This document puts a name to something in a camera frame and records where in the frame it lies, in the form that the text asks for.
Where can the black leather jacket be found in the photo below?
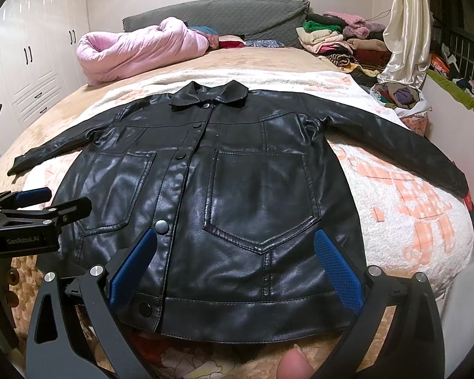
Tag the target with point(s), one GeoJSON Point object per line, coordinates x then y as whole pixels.
{"type": "Point", "coordinates": [235, 183]}

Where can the pink rolled quilt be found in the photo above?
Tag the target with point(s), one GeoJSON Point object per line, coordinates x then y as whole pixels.
{"type": "Point", "coordinates": [107, 57]}

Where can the white orange patterned blanket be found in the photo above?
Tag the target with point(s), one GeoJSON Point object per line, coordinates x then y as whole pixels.
{"type": "Point", "coordinates": [407, 223]}

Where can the white wardrobe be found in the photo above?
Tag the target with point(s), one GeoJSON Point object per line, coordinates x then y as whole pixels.
{"type": "Point", "coordinates": [38, 62]}

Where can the right hand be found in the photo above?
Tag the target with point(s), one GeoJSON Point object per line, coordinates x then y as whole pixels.
{"type": "Point", "coordinates": [294, 365]}

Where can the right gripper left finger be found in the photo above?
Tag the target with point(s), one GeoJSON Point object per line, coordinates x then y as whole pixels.
{"type": "Point", "coordinates": [56, 346]}

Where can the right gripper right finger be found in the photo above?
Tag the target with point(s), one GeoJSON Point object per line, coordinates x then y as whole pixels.
{"type": "Point", "coordinates": [414, 344]}

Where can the bag of clothes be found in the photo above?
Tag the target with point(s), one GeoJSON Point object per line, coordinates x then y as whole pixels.
{"type": "Point", "coordinates": [408, 103]}

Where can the cream satin curtain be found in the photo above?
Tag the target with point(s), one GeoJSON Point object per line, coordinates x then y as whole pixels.
{"type": "Point", "coordinates": [408, 38]}

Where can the pile of folded clothes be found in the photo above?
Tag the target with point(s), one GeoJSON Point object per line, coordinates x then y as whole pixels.
{"type": "Point", "coordinates": [352, 44]}

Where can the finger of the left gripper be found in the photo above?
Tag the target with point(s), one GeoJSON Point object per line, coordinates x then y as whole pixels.
{"type": "Point", "coordinates": [23, 199]}
{"type": "Point", "coordinates": [68, 212]}

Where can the red pillow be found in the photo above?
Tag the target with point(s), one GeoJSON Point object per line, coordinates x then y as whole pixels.
{"type": "Point", "coordinates": [230, 42]}

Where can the grey quilted headboard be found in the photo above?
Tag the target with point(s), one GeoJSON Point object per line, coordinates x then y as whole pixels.
{"type": "Point", "coordinates": [249, 19]}

